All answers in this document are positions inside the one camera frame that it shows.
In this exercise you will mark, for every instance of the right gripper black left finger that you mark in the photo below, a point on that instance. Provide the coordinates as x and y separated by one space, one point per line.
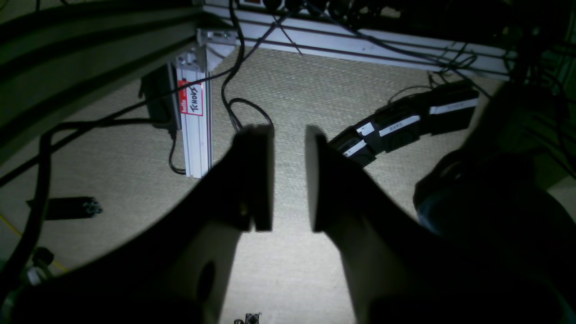
177 271

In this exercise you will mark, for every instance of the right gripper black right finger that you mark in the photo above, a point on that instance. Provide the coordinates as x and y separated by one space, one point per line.
490 246

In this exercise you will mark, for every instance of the short black profile piece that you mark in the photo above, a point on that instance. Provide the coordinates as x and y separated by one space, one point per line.
72 208

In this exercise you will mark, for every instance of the black power strip with labels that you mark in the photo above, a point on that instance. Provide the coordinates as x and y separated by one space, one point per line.
446 108

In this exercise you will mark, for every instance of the aluminium frame leg with label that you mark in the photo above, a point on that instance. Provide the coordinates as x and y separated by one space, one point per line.
194 77

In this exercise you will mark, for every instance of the aluminium frame rail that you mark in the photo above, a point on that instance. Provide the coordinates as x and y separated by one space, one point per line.
325 39

